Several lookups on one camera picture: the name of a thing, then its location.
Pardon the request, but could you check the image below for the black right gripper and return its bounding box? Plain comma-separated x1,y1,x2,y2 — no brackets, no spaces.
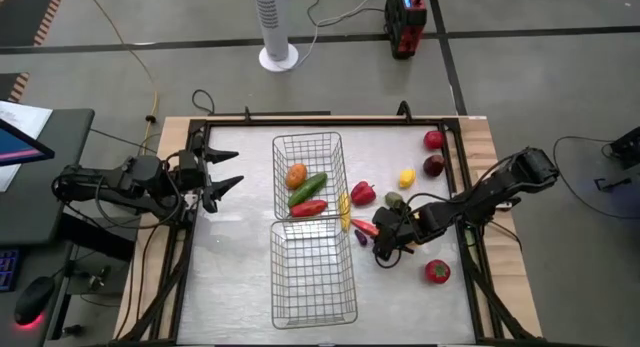
371,205,427,263

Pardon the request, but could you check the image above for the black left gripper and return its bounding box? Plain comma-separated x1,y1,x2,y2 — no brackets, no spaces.
167,145,246,216

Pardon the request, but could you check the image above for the red tomato with green calyx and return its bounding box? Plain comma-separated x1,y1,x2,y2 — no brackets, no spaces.
424,258,452,286

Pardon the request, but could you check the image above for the red bell pepper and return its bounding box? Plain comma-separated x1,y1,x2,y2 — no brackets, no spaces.
349,180,378,207

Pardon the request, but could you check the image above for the small orange pumpkin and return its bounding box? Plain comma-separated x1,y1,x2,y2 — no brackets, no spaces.
284,162,309,191

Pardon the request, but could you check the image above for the green cucumber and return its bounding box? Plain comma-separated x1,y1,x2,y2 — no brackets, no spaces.
287,171,329,209

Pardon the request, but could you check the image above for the bright red apple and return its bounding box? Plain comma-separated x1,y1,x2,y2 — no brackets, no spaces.
423,129,446,152

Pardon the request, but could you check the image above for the yellow corn cob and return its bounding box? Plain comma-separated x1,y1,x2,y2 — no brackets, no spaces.
338,192,352,232

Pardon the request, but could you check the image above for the white work surface sheet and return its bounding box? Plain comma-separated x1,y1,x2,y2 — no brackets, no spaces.
177,124,476,346

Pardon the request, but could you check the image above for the white tower fan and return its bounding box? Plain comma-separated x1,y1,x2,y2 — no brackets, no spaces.
252,0,300,73

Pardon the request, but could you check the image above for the dark grey desk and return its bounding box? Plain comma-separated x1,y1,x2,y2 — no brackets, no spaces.
0,108,96,246

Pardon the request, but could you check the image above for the black tablet screen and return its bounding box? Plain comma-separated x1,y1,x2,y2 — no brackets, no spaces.
0,117,56,168

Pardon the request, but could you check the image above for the white paper sheet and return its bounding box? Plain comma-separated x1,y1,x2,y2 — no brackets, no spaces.
0,100,54,193

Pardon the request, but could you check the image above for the black computer mouse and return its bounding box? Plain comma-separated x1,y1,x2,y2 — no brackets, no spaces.
13,275,57,327

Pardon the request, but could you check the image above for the red and black device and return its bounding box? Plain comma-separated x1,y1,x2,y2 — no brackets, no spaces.
383,0,429,61

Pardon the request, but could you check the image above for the purple-lit keyboard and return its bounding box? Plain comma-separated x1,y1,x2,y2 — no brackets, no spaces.
0,247,21,294

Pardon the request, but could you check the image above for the black hazard-striped floor mat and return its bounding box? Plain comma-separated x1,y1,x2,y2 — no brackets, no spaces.
0,0,67,49

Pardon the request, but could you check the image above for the black box on floor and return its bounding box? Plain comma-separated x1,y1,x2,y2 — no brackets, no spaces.
608,125,640,171

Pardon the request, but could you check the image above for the silver wire basket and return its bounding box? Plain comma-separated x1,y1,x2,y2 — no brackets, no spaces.
269,217,359,331
271,130,350,222

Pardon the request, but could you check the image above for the black looped floor cable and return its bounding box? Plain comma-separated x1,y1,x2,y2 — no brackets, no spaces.
191,88,217,116

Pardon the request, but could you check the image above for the yellow floor cable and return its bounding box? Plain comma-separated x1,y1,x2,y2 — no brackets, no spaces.
82,0,160,158

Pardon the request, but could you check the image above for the black metal table frame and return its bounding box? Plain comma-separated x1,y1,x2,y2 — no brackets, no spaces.
117,114,541,347

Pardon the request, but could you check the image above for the white floor cable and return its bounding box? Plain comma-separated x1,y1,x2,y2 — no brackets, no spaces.
294,0,387,68

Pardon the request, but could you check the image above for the long black floor cable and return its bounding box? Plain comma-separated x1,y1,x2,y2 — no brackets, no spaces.
551,135,640,224

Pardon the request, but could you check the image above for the black floor bracket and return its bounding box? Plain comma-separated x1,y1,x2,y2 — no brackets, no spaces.
593,176,633,192

